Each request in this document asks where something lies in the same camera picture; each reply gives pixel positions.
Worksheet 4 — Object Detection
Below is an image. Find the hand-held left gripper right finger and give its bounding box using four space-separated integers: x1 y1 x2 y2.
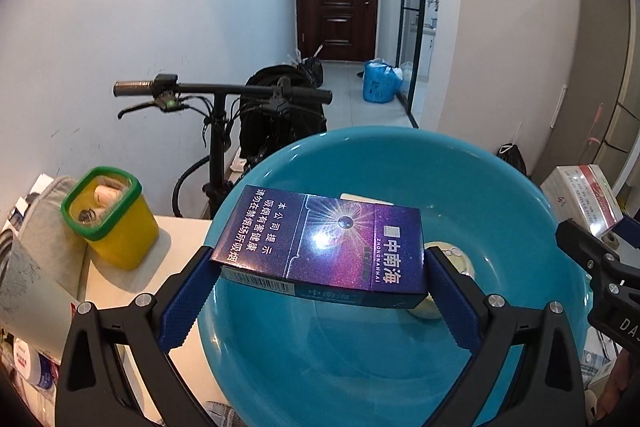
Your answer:
424 246 588 427

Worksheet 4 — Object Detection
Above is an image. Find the small black bag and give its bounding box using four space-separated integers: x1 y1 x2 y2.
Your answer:
497 143 529 178

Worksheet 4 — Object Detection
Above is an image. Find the red white box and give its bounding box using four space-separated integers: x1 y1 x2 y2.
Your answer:
540 164 626 238

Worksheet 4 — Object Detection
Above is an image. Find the beige refrigerator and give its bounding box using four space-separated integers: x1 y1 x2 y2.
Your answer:
530 0 640 208

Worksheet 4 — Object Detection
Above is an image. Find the blue plastic basin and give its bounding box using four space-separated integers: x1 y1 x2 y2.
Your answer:
196 126 594 427

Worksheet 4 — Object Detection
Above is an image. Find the blue plaid cloth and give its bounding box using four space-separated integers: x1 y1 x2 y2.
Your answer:
206 326 617 427

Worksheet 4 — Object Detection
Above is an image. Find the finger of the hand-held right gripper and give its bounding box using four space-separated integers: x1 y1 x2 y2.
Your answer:
556 218 624 281
617 214 640 254

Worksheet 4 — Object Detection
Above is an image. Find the blue plastic bag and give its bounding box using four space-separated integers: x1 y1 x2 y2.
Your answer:
362 59 404 104

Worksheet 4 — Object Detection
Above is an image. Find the white tube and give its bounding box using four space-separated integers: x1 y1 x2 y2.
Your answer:
94 183 127 208

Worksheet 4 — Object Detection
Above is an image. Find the purple blue cigarette pack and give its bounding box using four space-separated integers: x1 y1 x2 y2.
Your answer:
209 184 430 309

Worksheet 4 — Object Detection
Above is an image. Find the person's right hand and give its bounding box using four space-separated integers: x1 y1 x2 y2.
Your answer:
602 354 640 427

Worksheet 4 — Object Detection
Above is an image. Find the black folding bicycle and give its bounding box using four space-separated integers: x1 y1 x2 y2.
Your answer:
112 74 334 222

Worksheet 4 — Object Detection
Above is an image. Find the grey fabric pouch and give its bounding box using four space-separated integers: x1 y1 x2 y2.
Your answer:
14 176 92 304

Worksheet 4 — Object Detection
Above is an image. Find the black framed sliding glass door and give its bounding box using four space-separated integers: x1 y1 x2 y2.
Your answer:
395 0 444 131

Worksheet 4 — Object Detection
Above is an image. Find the yellow container green rim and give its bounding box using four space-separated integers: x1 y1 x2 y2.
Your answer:
61 166 161 271

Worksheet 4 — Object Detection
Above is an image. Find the white jar red label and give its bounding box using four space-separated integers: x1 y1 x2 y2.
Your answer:
12 339 62 389

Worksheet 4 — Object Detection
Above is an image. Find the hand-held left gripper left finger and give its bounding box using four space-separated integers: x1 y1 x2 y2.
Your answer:
54 246 223 427

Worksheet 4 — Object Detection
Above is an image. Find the black trash bag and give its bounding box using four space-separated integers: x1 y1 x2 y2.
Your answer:
300 47 325 86

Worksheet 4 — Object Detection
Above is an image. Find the black backpack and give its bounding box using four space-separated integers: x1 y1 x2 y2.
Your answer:
239 66 329 164

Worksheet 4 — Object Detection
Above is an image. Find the white paper with drawing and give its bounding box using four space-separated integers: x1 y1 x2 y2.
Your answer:
0 232 82 354

